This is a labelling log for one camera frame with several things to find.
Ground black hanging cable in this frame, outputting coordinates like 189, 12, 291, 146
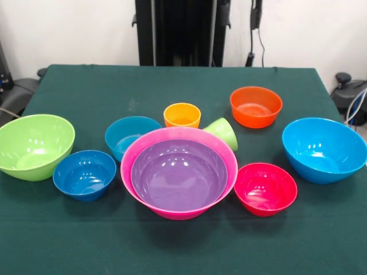
245, 0, 265, 67

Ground green cup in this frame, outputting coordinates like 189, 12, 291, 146
202, 117, 239, 152

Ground large light blue bowl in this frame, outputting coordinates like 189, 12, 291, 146
282, 117, 367, 185

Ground blue and white cables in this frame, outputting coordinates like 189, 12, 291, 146
345, 88, 367, 127

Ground translucent blue ribbed bowl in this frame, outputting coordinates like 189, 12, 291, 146
104, 116, 163, 163

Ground orange bowl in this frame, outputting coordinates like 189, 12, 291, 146
229, 86, 283, 129

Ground grey cable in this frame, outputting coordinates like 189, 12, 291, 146
0, 107, 21, 120

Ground small crimson bowl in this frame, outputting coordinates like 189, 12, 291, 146
233, 162, 298, 217

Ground orange cup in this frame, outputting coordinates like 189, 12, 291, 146
163, 103, 201, 129

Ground dark green table cloth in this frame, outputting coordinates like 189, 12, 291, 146
0, 64, 367, 275

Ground small dark blue bowl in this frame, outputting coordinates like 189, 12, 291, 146
52, 150, 118, 202

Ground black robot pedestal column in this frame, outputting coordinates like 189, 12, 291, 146
131, 0, 232, 67

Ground purple bowl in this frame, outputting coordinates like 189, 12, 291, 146
130, 139, 229, 212

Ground large pink bowl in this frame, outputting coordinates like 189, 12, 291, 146
120, 127, 239, 221

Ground large green bowl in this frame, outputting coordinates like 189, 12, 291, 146
0, 113, 76, 182

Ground black equipment rack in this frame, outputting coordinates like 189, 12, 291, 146
0, 42, 12, 98

